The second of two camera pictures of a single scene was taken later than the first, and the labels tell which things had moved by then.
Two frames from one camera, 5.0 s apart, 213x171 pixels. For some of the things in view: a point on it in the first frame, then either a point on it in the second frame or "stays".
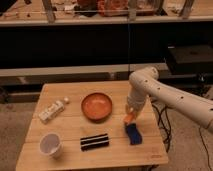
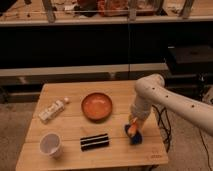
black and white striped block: [94, 141] stays
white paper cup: [50, 144] stays
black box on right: [190, 59] stays
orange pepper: [129, 118] to [133, 128]
